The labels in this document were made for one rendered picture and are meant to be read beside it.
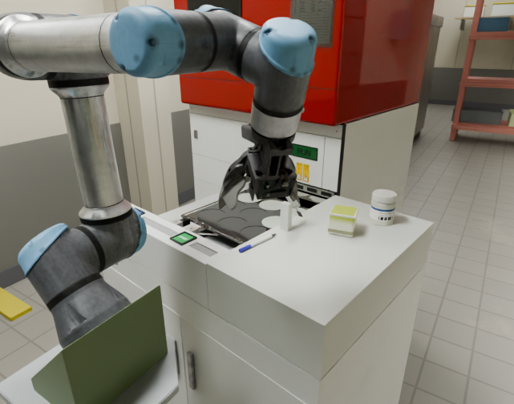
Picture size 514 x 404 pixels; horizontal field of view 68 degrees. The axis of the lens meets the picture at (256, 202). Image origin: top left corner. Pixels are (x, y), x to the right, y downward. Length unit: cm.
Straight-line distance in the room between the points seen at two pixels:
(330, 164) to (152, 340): 85
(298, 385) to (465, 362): 147
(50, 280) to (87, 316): 10
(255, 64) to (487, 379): 199
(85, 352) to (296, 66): 59
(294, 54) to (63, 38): 31
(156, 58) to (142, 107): 257
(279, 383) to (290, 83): 71
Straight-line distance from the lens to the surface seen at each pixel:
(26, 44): 69
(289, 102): 54
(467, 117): 708
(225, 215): 139
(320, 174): 144
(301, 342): 87
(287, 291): 88
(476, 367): 232
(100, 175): 89
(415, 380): 214
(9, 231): 292
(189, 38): 49
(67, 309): 85
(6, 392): 101
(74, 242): 89
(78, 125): 87
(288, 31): 52
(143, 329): 87
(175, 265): 111
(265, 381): 103
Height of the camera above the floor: 148
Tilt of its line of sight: 23 degrees down
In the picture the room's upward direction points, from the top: straight up
